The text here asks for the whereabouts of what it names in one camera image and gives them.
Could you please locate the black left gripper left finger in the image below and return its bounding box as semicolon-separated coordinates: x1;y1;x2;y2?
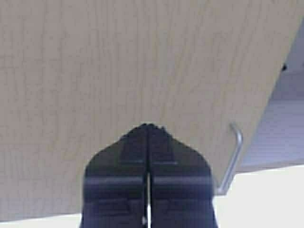
80;123;148;228

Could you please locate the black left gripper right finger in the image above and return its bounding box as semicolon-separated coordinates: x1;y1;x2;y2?
147;124;218;228

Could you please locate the cabinet door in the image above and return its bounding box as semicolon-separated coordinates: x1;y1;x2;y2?
0;0;304;221

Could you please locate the left upper door handle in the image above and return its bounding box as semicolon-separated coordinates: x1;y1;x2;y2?
215;122;244;196

